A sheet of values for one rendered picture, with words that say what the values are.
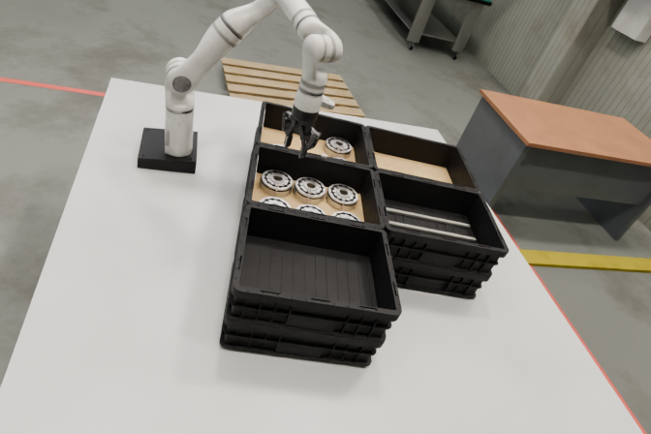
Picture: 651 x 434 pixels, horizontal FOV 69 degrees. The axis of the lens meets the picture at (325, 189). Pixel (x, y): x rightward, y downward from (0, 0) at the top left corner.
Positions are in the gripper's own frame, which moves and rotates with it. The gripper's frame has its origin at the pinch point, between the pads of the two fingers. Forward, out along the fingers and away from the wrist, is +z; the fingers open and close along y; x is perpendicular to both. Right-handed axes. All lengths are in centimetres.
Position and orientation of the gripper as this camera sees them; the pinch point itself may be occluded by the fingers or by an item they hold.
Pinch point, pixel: (294, 147)
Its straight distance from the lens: 140.2
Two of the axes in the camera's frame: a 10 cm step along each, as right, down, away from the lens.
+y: 7.2, 5.6, -4.1
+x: 6.4, -3.1, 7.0
